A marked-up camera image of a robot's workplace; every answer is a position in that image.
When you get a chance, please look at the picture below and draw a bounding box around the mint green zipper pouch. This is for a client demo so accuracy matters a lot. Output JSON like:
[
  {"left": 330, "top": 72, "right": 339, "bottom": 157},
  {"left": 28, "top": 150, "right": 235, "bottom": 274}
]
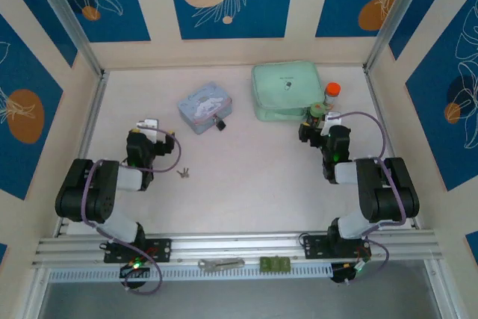
[{"left": 250, "top": 60, "right": 326, "bottom": 123}]

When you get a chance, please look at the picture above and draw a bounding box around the clear plastic tube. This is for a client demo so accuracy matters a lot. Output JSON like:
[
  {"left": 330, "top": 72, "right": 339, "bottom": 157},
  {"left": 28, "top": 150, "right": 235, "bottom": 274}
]
[{"left": 362, "top": 0, "right": 438, "bottom": 72}]

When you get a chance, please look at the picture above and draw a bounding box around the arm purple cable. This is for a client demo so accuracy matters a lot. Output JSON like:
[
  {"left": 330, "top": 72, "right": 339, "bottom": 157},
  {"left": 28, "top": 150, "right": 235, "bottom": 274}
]
[
  {"left": 81, "top": 127, "right": 182, "bottom": 294},
  {"left": 334, "top": 111, "right": 408, "bottom": 286}
]

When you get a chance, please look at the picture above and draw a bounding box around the blue cartoon tin box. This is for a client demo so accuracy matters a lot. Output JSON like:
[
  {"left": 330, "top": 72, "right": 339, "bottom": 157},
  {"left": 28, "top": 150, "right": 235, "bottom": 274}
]
[{"left": 176, "top": 80, "right": 233, "bottom": 135}]

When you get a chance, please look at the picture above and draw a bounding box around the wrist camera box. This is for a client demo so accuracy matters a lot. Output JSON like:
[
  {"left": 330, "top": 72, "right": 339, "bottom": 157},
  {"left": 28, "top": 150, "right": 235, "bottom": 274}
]
[
  {"left": 323, "top": 111, "right": 343, "bottom": 128},
  {"left": 134, "top": 117, "right": 161, "bottom": 130}
]

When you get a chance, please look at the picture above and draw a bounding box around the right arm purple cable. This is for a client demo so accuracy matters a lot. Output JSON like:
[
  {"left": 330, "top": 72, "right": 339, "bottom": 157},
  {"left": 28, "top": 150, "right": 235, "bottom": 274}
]
[{"left": 334, "top": 111, "right": 408, "bottom": 286}]

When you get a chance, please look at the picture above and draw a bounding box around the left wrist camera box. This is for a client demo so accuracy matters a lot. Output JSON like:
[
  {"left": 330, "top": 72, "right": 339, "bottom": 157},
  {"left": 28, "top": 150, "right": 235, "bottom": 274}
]
[{"left": 134, "top": 117, "right": 161, "bottom": 130}]

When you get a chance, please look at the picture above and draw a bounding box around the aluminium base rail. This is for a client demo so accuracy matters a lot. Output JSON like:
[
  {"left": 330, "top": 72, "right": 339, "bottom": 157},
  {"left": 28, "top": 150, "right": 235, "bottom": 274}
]
[{"left": 31, "top": 229, "right": 447, "bottom": 270}]

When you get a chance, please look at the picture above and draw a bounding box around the black control board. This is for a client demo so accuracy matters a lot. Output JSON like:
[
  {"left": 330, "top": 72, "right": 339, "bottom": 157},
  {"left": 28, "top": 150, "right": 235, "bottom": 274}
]
[
  {"left": 330, "top": 261, "right": 369, "bottom": 285},
  {"left": 118, "top": 258, "right": 152, "bottom": 292}
]

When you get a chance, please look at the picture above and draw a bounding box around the green capped bottle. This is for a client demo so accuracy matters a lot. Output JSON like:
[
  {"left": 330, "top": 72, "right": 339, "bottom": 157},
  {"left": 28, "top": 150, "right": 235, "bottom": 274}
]
[{"left": 306, "top": 102, "right": 326, "bottom": 126}]

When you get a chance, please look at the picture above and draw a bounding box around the green circuit board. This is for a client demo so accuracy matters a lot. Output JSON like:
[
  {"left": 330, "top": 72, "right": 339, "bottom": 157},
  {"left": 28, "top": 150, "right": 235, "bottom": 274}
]
[{"left": 260, "top": 256, "right": 291, "bottom": 271}]

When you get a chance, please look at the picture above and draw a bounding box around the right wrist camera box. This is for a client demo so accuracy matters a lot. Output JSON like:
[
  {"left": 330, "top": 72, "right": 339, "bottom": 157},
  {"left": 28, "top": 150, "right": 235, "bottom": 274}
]
[{"left": 323, "top": 111, "right": 343, "bottom": 128}]

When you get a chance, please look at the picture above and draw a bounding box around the orange capped bottle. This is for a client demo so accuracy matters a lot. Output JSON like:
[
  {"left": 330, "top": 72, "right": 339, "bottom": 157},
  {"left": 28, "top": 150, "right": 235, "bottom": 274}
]
[{"left": 323, "top": 82, "right": 341, "bottom": 111}]

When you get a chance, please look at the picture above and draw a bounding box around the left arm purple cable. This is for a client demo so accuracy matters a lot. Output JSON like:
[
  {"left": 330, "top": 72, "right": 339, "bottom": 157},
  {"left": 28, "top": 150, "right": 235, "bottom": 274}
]
[{"left": 81, "top": 127, "right": 182, "bottom": 294}]

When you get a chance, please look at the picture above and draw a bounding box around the aluminium frame post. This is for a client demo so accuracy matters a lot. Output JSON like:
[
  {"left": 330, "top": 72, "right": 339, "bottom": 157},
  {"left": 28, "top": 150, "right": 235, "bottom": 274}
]
[{"left": 25, "top": 0, "right": 108, "bottom": 78}]

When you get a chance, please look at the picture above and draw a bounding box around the aluminium side rail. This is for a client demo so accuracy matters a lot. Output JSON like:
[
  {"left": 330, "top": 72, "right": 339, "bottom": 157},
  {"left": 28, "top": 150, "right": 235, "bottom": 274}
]
[
  {"left": 362, "top": 67, "right": 421, "bottom": 231},
  {"left": 54, "top": 70, "right": 110, "bottom": 238}
]

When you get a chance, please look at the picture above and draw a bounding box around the white slotted cable duct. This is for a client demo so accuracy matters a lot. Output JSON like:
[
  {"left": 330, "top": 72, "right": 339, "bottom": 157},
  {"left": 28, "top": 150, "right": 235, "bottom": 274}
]
[{"left": 48, "top": 263, "right": 333, "bottom": 283}]

